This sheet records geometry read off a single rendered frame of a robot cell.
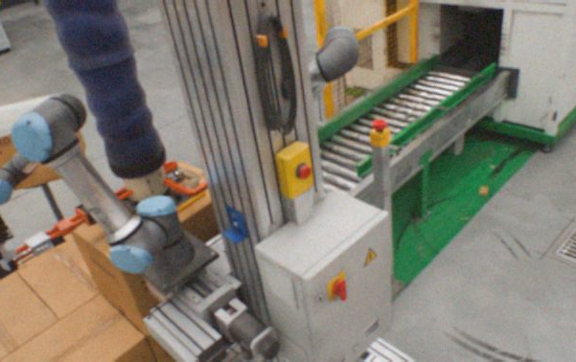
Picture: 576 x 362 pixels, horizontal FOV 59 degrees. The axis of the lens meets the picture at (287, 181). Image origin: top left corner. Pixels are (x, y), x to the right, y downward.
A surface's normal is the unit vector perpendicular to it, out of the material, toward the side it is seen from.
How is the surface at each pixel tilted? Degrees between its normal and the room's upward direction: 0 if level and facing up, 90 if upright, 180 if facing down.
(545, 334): 0
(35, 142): 83
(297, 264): 0
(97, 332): 0
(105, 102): 75
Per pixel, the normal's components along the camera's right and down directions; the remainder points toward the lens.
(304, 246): -0.14, -0.83
